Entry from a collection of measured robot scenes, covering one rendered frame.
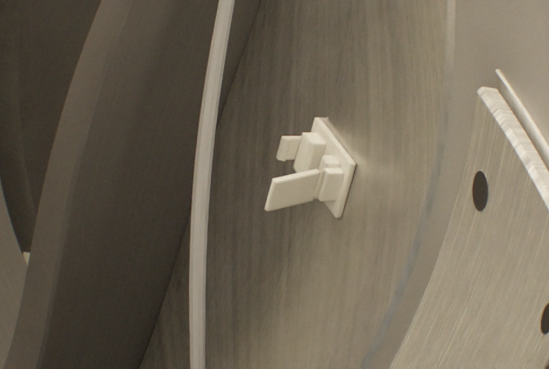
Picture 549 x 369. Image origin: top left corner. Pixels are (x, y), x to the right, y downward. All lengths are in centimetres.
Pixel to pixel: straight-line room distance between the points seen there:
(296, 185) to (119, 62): 7
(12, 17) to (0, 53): 3
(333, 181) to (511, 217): 12
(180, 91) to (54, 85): 86
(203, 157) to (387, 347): 7
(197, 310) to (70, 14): 93
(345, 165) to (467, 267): 9
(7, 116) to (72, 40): 15
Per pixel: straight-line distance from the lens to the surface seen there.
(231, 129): 99
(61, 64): 185
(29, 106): 183
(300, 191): 93
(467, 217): 86
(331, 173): 93
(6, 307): 154
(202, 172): 94
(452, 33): 88
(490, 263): 84
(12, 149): 172
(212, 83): 94
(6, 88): 174
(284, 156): 95
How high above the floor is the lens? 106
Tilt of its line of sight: 7 degrees down
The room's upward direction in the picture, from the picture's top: 3 degrees clockwise
